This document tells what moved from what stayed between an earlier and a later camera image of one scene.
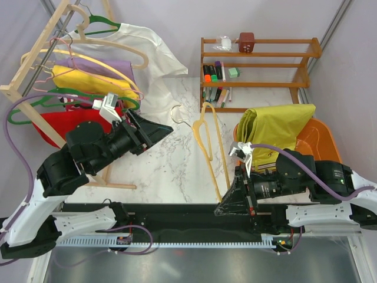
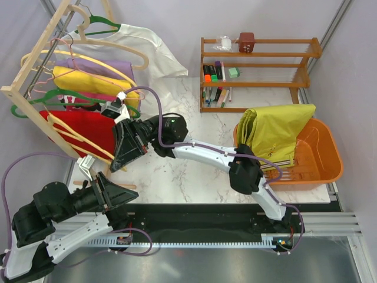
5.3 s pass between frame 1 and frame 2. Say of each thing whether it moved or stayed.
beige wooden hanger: stayed
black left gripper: moved
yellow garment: stayed
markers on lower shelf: stayed
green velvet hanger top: stayed
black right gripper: moved
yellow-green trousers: stayed
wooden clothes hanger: moved
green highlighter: stayed
